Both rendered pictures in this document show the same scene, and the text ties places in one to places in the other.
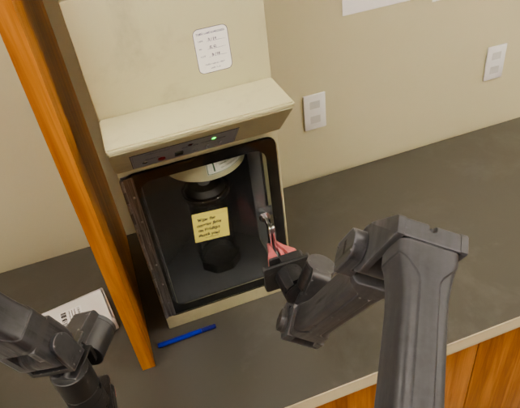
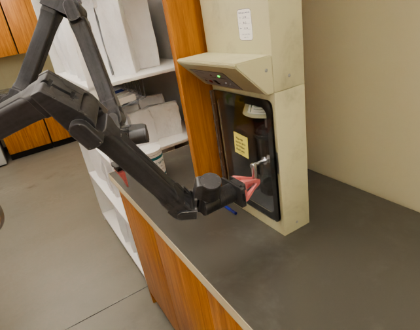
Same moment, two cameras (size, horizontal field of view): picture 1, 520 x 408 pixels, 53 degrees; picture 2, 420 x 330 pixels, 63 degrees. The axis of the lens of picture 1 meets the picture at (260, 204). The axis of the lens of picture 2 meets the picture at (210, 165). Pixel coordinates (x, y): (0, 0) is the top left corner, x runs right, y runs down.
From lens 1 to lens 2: 105 cm
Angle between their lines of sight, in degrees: 65
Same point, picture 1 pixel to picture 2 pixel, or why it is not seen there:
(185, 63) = (234, 30)
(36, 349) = not seen: hidden behind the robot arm
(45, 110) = (170, 31)
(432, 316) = (5, 103)
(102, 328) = (139, 131)
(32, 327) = (107, 103)
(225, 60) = (250, 34)
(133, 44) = (216, 12)
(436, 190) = not seen: outside the picture
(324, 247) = (338, 242)
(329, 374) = (212, 270)
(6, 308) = (105, 90)
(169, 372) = not seen: hidden behind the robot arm
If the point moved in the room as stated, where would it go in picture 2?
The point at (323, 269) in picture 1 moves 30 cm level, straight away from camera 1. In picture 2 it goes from (205, 181) to (314, 158)
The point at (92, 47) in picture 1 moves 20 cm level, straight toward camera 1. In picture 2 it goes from (205, 10) to (146, 20)
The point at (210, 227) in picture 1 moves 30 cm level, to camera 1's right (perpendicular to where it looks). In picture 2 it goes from (240, 145) to (285, 183)
